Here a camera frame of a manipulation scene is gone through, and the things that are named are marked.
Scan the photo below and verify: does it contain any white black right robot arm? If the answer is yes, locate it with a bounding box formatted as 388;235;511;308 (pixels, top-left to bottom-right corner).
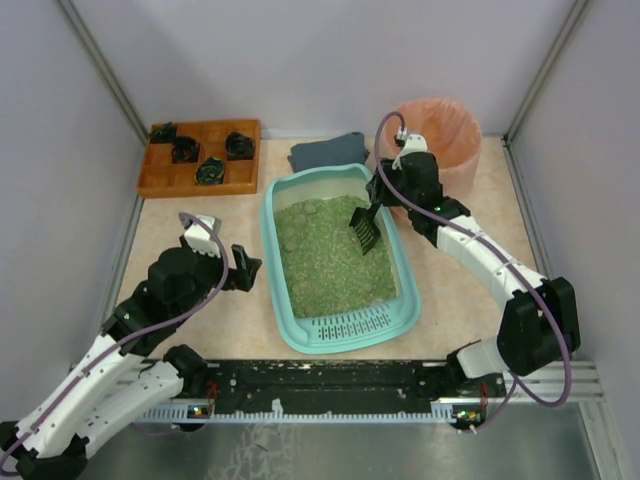
260;151;580;383

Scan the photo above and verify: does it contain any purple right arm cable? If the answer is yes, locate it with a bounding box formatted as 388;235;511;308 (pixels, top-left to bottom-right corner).
374;112;572;408

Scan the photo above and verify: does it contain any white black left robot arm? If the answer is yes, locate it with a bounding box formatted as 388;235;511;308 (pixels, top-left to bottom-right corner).
1;245;262;479

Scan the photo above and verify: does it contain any dark patterned rolled cloth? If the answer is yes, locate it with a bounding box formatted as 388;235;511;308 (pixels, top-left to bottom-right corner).
194;157;225;186

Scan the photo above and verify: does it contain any teal plastic litter box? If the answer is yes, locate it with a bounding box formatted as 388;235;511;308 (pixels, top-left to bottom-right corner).
260;164;421;355

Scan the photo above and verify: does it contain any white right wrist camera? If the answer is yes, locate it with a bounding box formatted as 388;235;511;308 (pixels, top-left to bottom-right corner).
392;126;429;170

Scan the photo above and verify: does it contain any black slotted litter scoop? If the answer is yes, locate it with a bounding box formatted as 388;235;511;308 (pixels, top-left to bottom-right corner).
349;202;381;255

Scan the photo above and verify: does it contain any folded dark grey cloth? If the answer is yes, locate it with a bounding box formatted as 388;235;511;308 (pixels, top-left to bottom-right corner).
288;132;369;173

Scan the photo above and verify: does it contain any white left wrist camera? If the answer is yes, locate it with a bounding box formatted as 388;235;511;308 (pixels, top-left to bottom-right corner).
181;214;222;257

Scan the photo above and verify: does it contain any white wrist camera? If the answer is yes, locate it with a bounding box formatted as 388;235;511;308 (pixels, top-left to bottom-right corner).
392;126;429;170
181;214;222;257

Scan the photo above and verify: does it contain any black rail base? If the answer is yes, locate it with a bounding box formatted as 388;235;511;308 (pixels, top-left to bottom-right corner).
177;360;506;415

